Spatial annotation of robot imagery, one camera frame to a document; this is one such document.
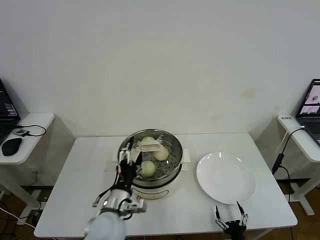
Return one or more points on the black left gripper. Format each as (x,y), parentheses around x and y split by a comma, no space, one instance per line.
(127,175)

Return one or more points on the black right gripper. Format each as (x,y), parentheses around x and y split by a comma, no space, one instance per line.
(236,230)

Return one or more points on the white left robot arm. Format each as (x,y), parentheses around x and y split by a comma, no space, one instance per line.
(110,225)

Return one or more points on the perforated steel steamer basket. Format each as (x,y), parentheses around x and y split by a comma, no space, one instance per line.
(162,180)

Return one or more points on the white round plate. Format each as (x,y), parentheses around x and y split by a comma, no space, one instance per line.
(225,180)

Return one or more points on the cream electric cooker base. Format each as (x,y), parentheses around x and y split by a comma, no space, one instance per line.
(155,193)

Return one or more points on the white side table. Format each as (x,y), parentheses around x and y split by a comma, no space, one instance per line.
(307,152)
(35,120)

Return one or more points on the small black drive box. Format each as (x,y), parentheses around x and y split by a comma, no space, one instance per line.
(20,132)

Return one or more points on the small label sticker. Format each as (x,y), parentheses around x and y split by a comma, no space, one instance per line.
(286,118)

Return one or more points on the black computer mouse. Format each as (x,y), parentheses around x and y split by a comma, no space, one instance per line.
(12,146)

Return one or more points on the grey laptop with image windows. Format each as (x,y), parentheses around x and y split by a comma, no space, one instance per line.
(310,125)

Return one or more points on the black laptop with dark screen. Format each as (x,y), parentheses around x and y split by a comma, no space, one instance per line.
(6,107)

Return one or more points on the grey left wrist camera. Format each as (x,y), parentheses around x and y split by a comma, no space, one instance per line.
(138,206)

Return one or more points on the white wall socket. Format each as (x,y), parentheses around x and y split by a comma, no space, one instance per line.
(35,172)

